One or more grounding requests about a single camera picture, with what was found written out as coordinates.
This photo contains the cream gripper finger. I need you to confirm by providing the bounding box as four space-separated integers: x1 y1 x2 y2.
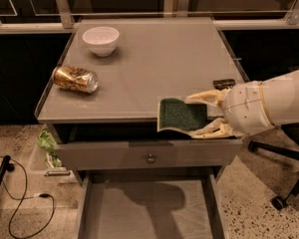
185 89 229 106
190 118 234 139

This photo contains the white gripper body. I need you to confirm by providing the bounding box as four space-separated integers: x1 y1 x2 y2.
221 81 273 136

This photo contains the green yellow sponge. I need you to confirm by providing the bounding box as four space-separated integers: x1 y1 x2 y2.
157 98 207 135

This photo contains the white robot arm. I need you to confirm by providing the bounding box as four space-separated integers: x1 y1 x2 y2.
185 70 299 138

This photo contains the grey top drawer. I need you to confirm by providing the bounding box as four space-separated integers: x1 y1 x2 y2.
55 138 242 170

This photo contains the grey drawer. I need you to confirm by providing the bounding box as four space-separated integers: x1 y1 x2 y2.
73 174 230 239
55 138 242 170

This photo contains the round metal drawer knob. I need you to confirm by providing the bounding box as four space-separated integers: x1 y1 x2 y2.
147 154 155 164

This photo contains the grey middle drawer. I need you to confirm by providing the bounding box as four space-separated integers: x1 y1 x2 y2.
73 174 230 239

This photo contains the grey drawer cabinet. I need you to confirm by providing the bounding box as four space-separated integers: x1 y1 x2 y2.
34 16 257 184

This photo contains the black snack packet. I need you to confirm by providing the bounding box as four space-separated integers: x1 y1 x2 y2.
213 79 236 91

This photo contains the black office chair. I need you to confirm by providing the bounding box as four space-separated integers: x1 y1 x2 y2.
247 122 299 211

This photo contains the white ceramic bowl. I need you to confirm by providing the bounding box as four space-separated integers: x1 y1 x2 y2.
82 27 120 57

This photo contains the gold soda can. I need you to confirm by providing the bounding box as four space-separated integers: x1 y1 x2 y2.
52 66 98 94

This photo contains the green plastic bag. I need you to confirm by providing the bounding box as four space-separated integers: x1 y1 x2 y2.
37 128 62 167

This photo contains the clear plastic bin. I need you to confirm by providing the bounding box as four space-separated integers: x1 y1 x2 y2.
28 133 77 183

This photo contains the metal window rail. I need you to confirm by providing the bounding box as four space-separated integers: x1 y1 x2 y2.
0 0 299 33

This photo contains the black power cable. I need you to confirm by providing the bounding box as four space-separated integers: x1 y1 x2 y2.
0 155 56 239

